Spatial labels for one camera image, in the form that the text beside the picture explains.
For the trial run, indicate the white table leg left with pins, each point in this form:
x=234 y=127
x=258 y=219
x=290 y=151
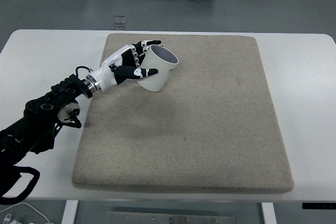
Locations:
x=70 y=212

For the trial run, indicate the white ribbed cup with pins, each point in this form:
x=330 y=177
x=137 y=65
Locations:
x=160 y=58

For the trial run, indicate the beige felt mat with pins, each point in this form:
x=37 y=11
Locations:
x=212 y=128

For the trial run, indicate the clear plastic floor box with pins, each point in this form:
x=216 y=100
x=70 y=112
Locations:
x=118 y=22

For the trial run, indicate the white table leg right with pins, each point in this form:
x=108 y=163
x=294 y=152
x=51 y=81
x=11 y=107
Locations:
x=268 y=213

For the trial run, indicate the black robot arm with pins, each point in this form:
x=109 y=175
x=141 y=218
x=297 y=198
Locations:
x=37 y=129

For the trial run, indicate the black table control panel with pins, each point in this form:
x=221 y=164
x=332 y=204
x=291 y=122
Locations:
x=319 y=205

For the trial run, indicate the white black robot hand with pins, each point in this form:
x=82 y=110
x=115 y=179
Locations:
x=123 y=64

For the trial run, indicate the white table leg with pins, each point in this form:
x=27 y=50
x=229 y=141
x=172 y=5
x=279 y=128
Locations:
x=70 y=212
x=268 y=213

